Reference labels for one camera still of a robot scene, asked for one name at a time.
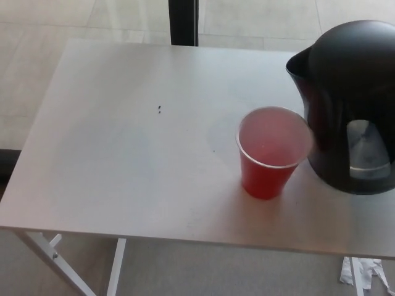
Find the black electric kettle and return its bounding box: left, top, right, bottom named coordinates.
left=285, top=20, right=395, bottom=195

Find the red plastic cup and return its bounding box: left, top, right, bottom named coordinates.
left=236, top=106, right=314, bottom=200

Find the white straight table leg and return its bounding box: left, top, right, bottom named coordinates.
left=107, top=239, right=127, bottom=296
left=351, top=256, right=365, bottom=296

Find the white slanted table leg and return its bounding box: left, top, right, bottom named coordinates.
left=15, top=231, right=93, bottom=296

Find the crumpled white paper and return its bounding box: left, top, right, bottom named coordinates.
left=339, top=256, right=391, bottom=294

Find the black vertical window post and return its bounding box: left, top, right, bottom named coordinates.
left=168, top=0, right=200, bottom=47

